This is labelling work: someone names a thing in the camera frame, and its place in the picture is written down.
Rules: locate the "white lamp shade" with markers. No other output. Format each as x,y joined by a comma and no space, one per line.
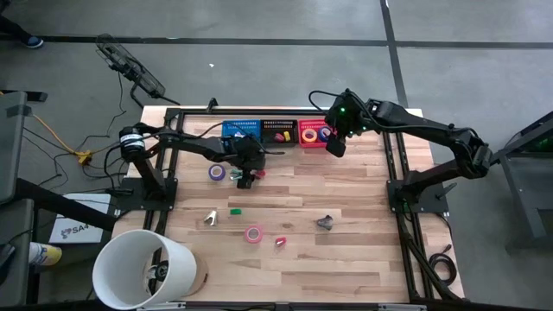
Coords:
116,268

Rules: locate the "black plastic basket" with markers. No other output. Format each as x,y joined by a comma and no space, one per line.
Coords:
265,138

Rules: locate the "blue tape roll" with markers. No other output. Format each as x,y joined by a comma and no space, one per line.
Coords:
320,134

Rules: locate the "black staple remover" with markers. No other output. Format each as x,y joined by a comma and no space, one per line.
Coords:
325,223

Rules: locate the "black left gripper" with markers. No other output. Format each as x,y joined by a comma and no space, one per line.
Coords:
248,155

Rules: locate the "black metal table frame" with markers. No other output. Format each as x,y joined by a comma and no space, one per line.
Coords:
281,113

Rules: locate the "yellow white bottle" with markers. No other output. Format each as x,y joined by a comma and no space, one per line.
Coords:
45,254

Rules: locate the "blue plastic basket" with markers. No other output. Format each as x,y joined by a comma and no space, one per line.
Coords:
248,126

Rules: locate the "white staple remover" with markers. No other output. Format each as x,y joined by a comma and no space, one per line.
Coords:
211,218

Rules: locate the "small red stapler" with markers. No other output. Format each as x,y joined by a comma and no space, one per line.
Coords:
279,137
281,242
260,174

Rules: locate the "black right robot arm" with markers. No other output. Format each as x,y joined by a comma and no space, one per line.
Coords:
423,125

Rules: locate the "gray plastic panel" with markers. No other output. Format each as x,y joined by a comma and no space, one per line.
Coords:
12,147
15,229

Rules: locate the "purple tape roll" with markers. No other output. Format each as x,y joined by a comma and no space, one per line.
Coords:
210,173

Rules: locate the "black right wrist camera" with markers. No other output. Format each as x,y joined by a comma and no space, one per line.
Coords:
336,147

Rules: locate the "person's shoe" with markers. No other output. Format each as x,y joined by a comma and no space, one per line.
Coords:
33,42

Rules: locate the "teal staple remover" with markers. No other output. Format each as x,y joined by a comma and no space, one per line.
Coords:
234,175

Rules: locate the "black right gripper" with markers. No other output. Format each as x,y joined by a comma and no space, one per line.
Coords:
345,116

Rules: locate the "gray metal table frame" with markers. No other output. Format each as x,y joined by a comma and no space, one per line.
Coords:
518,142

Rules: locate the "white printed box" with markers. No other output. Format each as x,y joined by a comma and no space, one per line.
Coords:
78,229

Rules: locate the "silver metal bracket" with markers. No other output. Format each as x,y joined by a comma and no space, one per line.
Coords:
402,307
164,306

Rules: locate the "black diagonal stand beam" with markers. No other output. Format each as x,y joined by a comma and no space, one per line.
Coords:
52,201

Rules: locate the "small green stapler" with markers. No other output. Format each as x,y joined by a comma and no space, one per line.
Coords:
235,211

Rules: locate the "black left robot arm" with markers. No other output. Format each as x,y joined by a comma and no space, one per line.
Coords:
194,144

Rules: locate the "pink tape roll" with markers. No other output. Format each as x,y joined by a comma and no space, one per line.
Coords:
247,234

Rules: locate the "black table clamp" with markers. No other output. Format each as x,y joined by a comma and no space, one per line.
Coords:
211,104

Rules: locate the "red plastic basket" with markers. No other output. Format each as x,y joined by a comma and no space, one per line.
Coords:
304,124

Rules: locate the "yellow tape roll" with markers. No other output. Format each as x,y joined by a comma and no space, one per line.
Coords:
303,135

